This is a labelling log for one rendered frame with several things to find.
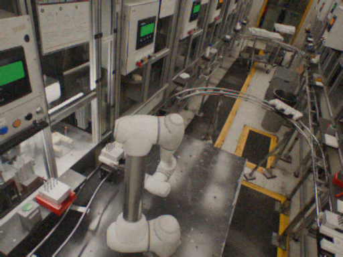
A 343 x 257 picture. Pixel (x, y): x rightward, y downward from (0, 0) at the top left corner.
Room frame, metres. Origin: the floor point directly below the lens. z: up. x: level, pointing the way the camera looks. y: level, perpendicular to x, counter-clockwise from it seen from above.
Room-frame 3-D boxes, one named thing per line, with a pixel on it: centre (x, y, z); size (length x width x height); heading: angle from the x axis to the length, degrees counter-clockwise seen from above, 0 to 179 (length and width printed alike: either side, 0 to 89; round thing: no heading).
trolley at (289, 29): (7.38, -2.53, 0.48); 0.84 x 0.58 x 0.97; 171
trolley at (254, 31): (6.28, -1.76, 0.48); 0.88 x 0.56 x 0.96; 91
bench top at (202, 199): (1.18, -0.02, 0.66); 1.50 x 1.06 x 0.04; 163
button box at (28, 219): (0.64, 0.60, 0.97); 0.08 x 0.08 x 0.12; 73
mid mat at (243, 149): (2.86, -1.28, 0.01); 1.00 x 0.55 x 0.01; 163
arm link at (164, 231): (0.75, -0.08, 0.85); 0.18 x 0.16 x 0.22; 105
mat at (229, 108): (5.44, -1.28, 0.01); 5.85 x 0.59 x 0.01; 163
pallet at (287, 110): (2.53, -1.24, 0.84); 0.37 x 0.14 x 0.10; 41
